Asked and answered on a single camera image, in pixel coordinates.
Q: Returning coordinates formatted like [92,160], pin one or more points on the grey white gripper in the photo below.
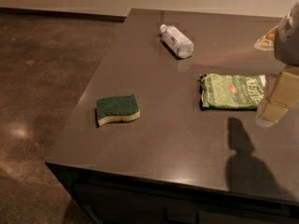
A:
[288,41]

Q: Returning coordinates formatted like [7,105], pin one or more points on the dark cabinet under table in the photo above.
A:
[121,199]

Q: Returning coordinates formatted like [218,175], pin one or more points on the green and yellow sponge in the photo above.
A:
[117,109]

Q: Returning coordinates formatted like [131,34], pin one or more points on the green jalapeno chip bag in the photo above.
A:
[237,92]

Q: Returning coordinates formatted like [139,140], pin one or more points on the clear plastic water bottle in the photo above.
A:
[179,43]

